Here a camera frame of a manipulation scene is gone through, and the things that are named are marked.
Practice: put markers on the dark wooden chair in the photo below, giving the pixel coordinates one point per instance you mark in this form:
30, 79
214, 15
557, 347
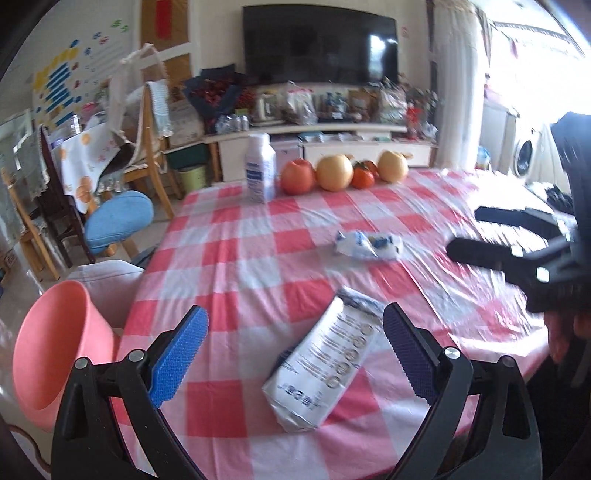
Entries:
64, 203

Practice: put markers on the white curtain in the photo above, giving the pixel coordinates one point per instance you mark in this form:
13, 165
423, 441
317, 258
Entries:
461, 83

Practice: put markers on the brown wooden chair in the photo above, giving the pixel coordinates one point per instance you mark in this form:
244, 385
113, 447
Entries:
27, 230

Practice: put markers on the cream television cabinet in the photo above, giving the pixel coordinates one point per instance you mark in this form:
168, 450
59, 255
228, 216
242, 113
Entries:
323, 147

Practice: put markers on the white stool seat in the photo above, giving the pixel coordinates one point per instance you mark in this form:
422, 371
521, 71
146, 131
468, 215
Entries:
111, 286

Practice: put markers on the person's right hand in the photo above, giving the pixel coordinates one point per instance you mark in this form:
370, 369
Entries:
559, 337

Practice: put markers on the blue stool cushion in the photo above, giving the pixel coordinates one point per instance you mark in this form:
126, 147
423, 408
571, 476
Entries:
117, 221

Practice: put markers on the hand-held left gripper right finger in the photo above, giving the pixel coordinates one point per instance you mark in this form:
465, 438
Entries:
411, 355

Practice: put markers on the white pill bottle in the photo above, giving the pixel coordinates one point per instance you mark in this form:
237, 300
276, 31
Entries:
261, 170

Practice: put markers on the navy and white milk carton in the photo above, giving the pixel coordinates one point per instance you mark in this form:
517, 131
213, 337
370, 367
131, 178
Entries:
323, 364

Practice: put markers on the tangerine with green leaf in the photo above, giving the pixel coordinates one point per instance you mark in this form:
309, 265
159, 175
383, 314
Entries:
362, 179

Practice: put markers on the washing machine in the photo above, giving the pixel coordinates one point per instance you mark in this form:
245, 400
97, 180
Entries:
526, 152

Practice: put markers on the black television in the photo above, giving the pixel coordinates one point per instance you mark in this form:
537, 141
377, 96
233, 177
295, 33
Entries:
318, 44

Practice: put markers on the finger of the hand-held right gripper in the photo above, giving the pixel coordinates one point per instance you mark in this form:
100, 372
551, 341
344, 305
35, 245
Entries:
517, 217
489, 254

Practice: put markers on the dark wrapped flower bouquet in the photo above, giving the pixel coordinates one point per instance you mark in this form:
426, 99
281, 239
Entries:
214, 97

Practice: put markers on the large yellow pear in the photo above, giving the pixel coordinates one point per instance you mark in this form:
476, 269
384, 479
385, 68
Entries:
334, 173

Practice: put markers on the clear plastic bag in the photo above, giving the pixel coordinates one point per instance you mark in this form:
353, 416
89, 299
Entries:
300, 106

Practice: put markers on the pack of small bottles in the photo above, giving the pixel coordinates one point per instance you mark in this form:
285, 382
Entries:
233, 123

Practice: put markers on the crushed white yogurt bottle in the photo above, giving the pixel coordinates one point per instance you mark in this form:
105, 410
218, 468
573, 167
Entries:
367, 244

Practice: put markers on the pink plastic bin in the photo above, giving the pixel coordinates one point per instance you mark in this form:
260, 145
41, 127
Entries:
51, 350

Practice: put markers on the wall chart poster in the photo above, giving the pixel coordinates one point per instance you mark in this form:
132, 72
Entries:
60, 87

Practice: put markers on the light wooden chair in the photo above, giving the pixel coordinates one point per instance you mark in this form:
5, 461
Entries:
152, 152

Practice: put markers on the green waste bin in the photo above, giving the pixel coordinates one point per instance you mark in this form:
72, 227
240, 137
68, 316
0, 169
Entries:
191, 180

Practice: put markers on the crinkled plastic bag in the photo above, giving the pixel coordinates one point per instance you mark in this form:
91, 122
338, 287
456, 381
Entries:
392, 106

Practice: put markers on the orange tangerine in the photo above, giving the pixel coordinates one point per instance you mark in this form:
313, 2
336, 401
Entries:
371, 167

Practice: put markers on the white electric kettle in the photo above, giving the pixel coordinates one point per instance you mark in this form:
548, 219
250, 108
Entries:
268, 108

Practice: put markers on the white mesh food cover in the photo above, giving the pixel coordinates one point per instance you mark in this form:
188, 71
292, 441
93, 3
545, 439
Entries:
134, 83

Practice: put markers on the red apple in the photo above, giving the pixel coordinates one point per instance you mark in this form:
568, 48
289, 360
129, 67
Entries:
298, 177

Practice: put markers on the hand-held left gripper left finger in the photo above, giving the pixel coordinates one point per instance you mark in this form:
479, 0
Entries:
180, 355

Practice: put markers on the red white checkered tablecloth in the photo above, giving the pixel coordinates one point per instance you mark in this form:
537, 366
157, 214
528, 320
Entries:
240, 258

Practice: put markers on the red gift packages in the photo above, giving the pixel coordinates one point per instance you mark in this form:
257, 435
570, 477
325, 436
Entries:
415, 122

